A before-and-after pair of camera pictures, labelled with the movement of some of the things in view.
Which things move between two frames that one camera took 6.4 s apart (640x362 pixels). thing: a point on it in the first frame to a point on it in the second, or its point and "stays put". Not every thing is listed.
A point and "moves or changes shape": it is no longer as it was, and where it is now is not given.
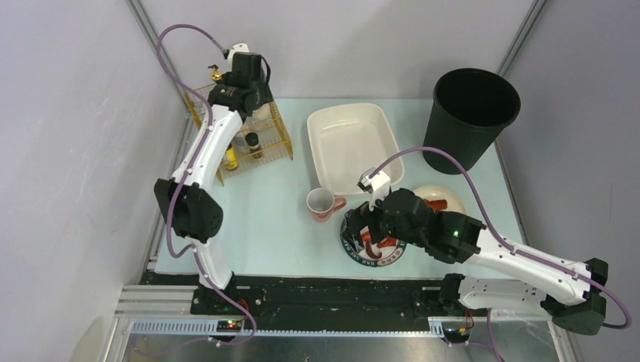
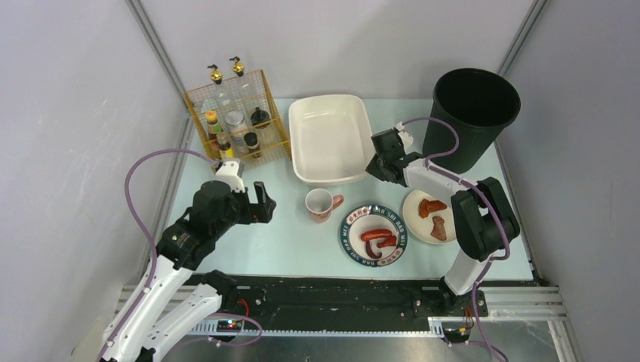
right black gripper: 361,222 to 382,163
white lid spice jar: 239,140 stays put
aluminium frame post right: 525,28 stays put
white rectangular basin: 347,141 moves or changes shape
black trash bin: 469,110 stays put
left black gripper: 258,94 to 251,209
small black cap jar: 252,139 stays put
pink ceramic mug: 321,204 stays put
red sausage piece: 436,204 stays put
